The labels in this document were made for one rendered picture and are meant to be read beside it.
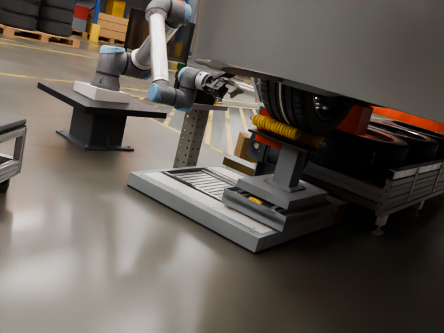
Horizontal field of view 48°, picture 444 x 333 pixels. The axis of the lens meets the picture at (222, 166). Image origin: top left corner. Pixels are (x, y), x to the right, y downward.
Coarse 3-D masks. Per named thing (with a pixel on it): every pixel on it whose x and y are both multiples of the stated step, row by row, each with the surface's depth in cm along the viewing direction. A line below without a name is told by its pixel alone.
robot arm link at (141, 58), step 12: (168, 12) 271; (180, 12) 274; (168, 24) 281; (180, 24) 282; (168, 36) 291; (144, 48) 305; (132, 60) 316; (144, 60) 312; (132, 72) 321; (144, 72) 322
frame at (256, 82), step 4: (252, 80) 232; (256, 80) 233; (252, 84) 234; (256, 84) 234; (256, 88) 235; (256, 92) 237; (260, 92) 239; (256, 96) 240; (260, 96) 240; (256, 100) 242; (260, 100) 241; (260, 104) 243
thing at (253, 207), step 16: (224, 192) 243; (240, 192) 238; (240, 208) 237; (256, 208) 232; (272, 208) 228; (304, 208) 248; (320, 208) 251; (272, 224) 227; (288, 224) 227; (304, 224) 241
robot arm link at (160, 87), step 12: (156, 0) 268; (168, 0) 271; (156, 12) 265; (156, 24) 262; (156, 36) 259; (156, 48) 256; (156, 60) 253; (156, 72) 250; (156, 84) 245; (168, 84) 250; (156, 96) 244; (168, 96) 247
